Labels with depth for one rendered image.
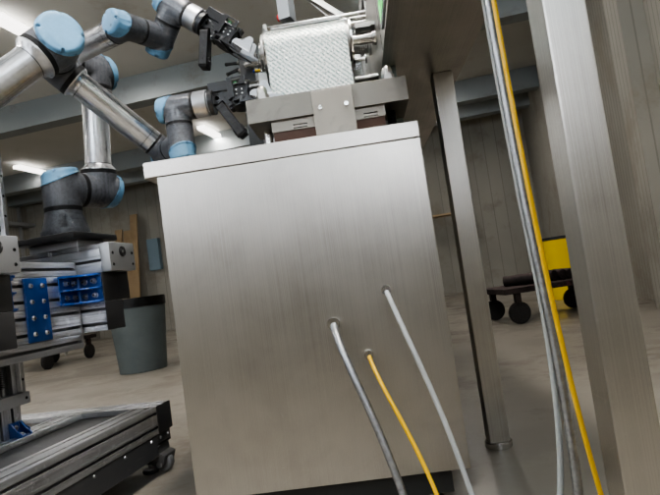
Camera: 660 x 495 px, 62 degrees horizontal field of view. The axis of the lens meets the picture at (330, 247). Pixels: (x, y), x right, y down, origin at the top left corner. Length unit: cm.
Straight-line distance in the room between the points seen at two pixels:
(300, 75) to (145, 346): 371
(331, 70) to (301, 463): 104
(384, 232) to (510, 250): 903
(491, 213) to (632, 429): 949
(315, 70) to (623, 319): 111
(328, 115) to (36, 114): 649
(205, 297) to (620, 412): 88
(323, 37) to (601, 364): 118
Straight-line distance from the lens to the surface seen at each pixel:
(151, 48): 184
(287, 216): 128
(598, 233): 82
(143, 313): 498
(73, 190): 197
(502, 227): 1026
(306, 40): 166
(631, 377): 84
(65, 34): 160
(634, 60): 470
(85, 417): 211
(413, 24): 143
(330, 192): 128
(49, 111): 756
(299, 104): 139
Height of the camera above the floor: 56
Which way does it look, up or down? 3 degrees up
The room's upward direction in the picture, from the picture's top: 8 degrees counter-clockwise
